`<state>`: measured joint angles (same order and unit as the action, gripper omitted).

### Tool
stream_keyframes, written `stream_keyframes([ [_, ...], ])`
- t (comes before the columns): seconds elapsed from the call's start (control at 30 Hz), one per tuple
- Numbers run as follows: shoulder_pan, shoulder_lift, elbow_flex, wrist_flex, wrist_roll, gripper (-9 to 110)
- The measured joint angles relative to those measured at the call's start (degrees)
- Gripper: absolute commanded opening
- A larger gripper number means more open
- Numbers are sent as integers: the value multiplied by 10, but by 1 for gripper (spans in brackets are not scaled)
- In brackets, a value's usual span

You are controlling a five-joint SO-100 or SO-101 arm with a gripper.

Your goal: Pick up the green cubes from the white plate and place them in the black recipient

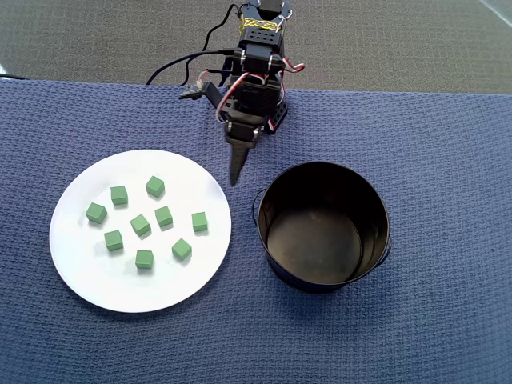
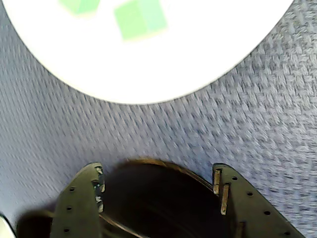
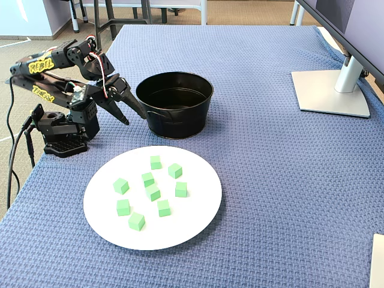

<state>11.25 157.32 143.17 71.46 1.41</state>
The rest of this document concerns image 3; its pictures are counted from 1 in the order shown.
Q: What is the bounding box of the short black cable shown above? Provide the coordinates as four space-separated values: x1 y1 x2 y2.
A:
24 130 36 168

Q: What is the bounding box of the thin black camera cable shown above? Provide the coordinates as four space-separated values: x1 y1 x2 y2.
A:
5 76 19 211

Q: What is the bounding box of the white flat object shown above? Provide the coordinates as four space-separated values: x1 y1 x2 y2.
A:
369 233 384 288

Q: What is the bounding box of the small wrist camera board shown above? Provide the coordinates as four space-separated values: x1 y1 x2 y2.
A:
68 85 91 108

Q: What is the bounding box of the grey desk leg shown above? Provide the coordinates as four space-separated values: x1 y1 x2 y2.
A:
289 0 304 27

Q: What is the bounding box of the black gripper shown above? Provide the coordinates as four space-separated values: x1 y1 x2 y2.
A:
80 53 148 126

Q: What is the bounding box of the white round plate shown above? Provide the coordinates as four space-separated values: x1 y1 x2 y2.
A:
83 145 223 251

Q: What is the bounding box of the black metal stool frame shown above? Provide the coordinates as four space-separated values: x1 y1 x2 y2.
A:
93 0 154 50

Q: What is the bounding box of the blue woven table cloth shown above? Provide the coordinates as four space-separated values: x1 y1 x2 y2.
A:
0 24 384 288

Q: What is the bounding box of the white table leg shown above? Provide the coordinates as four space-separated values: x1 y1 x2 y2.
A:
79 0 90 24
70 0 81 34

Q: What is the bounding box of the silver monitor with stand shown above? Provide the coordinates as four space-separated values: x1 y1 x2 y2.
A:
291 0 384 119

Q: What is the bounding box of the thick black cable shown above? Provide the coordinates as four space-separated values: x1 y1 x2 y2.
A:
6 115 34 211

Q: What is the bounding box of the black metal bucket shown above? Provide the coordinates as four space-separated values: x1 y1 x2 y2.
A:
135 71 214 140

